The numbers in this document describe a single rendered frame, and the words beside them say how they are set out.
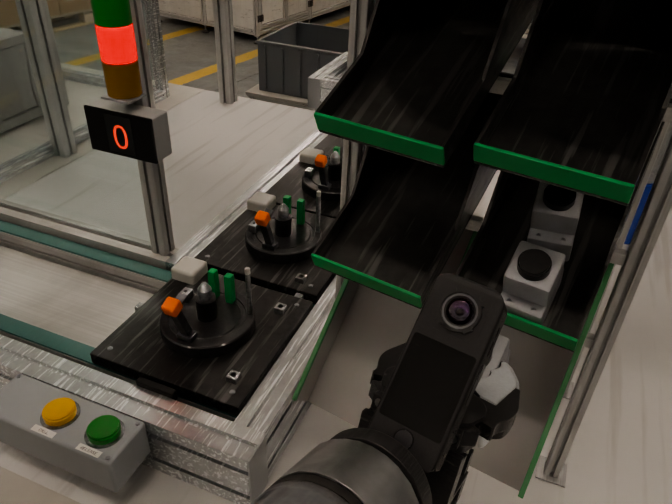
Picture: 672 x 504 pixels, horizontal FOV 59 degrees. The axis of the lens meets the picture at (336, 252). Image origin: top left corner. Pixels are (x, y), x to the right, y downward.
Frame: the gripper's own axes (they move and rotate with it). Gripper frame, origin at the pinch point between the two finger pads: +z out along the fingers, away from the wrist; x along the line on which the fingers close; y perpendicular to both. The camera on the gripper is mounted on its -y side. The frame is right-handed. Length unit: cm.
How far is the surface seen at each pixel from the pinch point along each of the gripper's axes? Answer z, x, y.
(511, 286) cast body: 8.7, -0.2, -4.0
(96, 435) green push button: -2.6, -39.5, 28.3
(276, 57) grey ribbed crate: 183, -155, -18
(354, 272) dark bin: 7.1, -15.5, -0.1
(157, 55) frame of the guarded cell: 98, -140, -11
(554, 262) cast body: 10.1, 2.6, -7.2
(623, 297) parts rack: 23.8, 9.3, -2.8
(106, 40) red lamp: 12, -62, -16
